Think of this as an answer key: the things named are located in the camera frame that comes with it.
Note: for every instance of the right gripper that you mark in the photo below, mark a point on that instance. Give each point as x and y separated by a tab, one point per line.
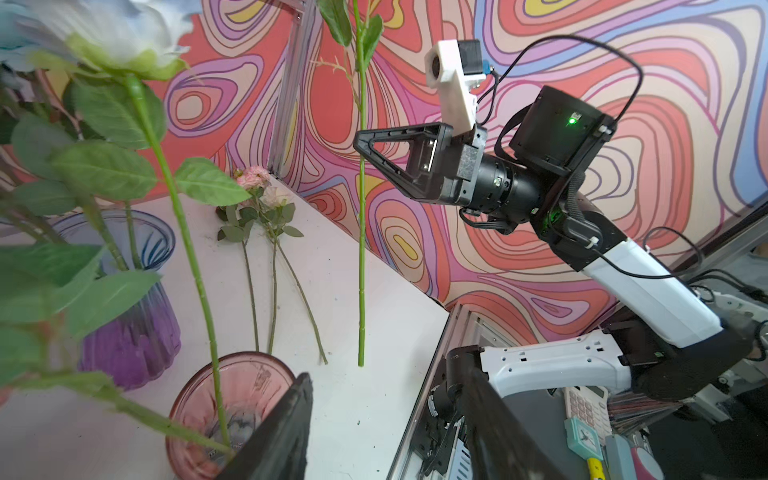
442	168

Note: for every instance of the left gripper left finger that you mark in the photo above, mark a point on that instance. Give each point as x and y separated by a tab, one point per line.
278	448

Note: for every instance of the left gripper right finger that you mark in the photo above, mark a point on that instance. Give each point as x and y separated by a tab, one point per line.
499	446

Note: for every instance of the red grey glass vase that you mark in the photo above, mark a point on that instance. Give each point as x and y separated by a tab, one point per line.
252	384

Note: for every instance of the green stemmed rose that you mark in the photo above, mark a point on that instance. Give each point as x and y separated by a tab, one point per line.
361	33

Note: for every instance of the blue purple glass vase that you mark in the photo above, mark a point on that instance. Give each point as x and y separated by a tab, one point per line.
142	343

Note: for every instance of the white blue rose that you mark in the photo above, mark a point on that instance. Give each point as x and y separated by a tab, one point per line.
112	52

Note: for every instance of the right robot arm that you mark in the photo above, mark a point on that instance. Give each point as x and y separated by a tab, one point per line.
673	345

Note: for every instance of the bunch of artificial flowers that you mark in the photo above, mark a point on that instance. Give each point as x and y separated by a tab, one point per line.
267	215

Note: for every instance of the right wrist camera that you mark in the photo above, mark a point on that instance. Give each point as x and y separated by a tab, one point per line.
454	68

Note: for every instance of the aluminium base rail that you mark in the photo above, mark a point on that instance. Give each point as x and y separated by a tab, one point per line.
426	448

